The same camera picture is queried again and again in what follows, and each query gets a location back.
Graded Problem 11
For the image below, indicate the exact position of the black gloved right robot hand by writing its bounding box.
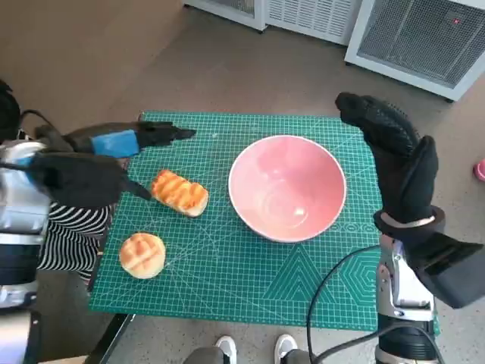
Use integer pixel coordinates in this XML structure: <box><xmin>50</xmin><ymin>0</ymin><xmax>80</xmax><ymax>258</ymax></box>
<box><xmin>334</xmin><ymin>92</ymin><xmax>440</xmax><ymax>228</ymax></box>

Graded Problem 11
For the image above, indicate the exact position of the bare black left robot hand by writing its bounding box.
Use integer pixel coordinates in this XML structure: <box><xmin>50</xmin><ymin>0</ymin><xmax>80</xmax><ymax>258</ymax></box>
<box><xmin>62</xmin><ymin>120</ymin><xmax>197</xmax><ymax>201</ymax></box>

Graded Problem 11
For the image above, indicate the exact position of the oblong orange striped toy bread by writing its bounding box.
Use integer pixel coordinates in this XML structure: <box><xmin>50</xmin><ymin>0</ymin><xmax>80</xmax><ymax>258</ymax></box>
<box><xmin>151</xmin><ymin>169</ymin><xmax>210</xmax><ymax>218</ymax></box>

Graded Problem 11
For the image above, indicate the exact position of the pink bowl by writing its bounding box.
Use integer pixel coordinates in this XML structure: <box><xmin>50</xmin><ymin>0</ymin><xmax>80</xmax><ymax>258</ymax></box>
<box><xmin>227</xmin><ymin>134</ymin><xmax>347</xmax><ymax>243</ymax></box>

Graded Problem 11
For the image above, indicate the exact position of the round tan toy bread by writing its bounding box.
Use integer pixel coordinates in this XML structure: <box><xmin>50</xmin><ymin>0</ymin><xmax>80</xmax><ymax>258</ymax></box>
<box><xmin>119</xmin><ymin>232</ymin><xmax>167</xmax><ymax>281</ymax></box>

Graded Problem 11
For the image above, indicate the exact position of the person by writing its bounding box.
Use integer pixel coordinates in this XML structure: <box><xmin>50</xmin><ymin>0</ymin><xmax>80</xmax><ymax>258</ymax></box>
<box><xmin>0</xmin><ymin>79</ymin><xmax>132</xmax><ymax>285</ymax></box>

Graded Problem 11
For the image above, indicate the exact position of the white cabinet with mesh panel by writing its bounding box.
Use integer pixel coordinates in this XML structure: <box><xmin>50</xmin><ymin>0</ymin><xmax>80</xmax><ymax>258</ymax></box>
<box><xmin>343</xmin><ymin>0</ymin><xmax>485</xmax><ymax>102</ymax></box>

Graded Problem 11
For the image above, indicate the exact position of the green cutting mat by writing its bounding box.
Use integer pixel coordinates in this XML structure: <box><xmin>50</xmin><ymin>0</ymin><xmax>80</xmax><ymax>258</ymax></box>
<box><xmin>89</xmin><ymin>110</ymin><xmax>443</xmax><ymax>331</ymax></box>

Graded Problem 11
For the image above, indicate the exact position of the narrow white cabinet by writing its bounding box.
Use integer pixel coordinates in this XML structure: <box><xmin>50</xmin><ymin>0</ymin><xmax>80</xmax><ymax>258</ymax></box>
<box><xmin>183</xmin><ymin>0</ymin><xmax>268</xmax><ymax>31</ymax></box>

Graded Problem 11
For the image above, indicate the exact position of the white cabinet with louvre grille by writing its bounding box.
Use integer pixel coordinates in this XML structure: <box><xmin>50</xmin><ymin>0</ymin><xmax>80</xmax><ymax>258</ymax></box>
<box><xmin>264</xmin><ymin>0</ymin><xmax>365</xmax><ymax>46</ymax></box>

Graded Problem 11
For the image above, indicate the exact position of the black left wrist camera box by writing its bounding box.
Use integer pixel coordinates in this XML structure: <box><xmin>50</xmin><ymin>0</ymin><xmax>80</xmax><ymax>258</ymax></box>
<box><xmin>32</xmin><ymin>151</ymin><xmax>128</xmax><ymax>209</ymax></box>

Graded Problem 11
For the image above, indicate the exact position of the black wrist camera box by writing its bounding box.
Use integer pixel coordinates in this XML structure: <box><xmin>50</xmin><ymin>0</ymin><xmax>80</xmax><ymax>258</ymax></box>
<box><xmin>32</xmin><ymin>151</ymin><xmax>128</xmax><ymax>209</ymax></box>
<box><xmin>403</xmin><ymin>231</ymin><xmax>485</xmax><ymax>310</ymax></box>

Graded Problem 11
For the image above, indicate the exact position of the black left wrist cable loop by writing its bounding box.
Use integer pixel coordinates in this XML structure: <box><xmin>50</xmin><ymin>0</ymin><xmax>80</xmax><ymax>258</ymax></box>
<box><xmin>18</xmin><ymin>108</ymin><xmax>67</xmax><ymax>151</ymax></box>

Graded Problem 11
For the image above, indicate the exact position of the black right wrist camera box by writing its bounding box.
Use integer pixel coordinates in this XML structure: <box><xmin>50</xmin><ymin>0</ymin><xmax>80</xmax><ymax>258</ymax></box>
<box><xmin>403</xmin><ymin>231</ymin><xmax>485</xmax><ymax>310</ymax></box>

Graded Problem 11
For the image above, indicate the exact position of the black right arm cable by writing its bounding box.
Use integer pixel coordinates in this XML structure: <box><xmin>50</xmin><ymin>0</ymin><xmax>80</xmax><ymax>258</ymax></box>
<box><xmin>305</xmin><ymin>244</ymin><xmax>444</xmax><ymax>364</ymax></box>

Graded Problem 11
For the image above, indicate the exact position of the black table frame bar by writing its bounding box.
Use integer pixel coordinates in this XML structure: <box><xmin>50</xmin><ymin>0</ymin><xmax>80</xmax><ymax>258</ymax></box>
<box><xmin>90</xmin><ymin>312</ymin><xmax>136</xmax><ymax>364</ymax></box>

